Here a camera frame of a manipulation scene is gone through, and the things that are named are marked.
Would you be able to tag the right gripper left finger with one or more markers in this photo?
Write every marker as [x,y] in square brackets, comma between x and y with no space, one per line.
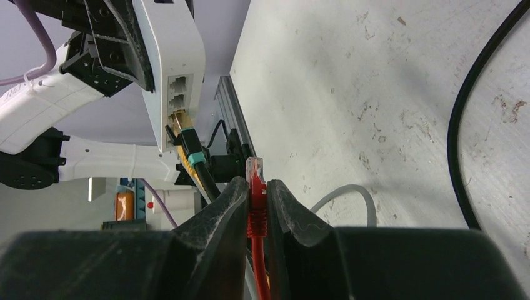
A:
[203,258]

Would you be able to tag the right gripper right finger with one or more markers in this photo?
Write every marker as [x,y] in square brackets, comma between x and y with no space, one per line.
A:
[309,259]

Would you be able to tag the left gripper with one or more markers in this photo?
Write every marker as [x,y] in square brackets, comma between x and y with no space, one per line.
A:
[106,51]

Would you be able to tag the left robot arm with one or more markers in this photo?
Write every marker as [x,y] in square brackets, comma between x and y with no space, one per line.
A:
[35,154]

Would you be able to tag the white network switch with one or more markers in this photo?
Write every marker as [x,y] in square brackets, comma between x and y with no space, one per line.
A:
[177,56]

